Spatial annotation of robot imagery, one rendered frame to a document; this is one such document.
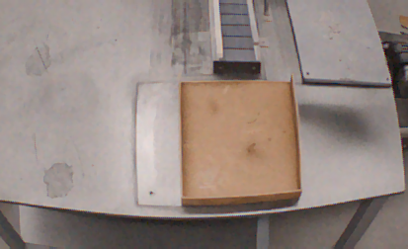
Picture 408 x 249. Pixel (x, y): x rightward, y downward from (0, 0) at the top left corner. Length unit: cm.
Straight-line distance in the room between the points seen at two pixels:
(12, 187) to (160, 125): 46
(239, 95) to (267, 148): 14
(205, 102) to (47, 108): 40
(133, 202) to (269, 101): 38
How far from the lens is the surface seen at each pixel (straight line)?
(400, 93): 242
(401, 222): 250
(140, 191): 153
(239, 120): 160
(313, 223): 241
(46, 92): 170
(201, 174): 154
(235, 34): 168
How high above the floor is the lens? 222
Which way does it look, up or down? 60 degrees down
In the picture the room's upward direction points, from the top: straight up
